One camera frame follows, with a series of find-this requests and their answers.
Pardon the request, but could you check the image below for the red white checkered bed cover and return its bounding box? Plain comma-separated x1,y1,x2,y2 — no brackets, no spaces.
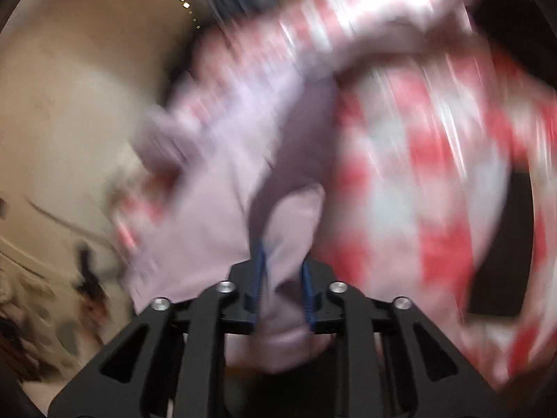
112,0,557,388

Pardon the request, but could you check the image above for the lilac and purple padded jacket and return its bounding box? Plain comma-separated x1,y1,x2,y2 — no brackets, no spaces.
124,21,436,373

